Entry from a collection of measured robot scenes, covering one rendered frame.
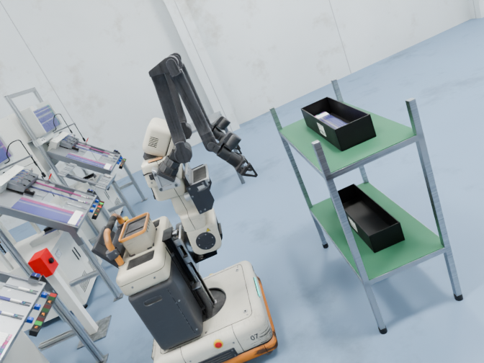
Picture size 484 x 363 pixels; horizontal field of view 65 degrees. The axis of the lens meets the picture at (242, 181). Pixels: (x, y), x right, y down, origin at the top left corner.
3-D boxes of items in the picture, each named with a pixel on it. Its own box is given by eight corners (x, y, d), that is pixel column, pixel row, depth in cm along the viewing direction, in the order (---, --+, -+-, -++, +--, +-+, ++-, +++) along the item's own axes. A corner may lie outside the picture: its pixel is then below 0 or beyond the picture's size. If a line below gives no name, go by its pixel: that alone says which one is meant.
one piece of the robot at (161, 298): (171, 371, 208) (88, 251, 177) (175, 305, 258) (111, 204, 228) (227, 346, 207) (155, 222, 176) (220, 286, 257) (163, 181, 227)
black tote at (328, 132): (306, 125, 228) (300, 108, 224) (333, 113, 227) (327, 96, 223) (341, 151, 174) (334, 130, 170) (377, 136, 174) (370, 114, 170)
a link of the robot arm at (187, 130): (154, 57, 201) (153, 58, 192) (179, 50, 202) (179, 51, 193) (180, 137, 218) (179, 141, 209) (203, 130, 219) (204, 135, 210)
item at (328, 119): (315, 121, 224) (313, 116, 223) (326, 116, 224) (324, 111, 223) (348, 142, 177) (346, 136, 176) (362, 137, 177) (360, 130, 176)
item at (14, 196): (54, 189, 363) (55, 184, 362) (27, 219, 302) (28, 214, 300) (17, 178, 355) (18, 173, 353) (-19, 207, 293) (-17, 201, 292)
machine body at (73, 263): (106, 265, 400) (73, 217, 377) (90, 308, 335) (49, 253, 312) (50, 290, 401) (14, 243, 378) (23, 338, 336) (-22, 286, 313)
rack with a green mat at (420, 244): (380, 220, 278) (335, 78, 238) (464, 299, 194) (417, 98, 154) (322, 246, 279) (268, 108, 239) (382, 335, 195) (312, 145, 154)
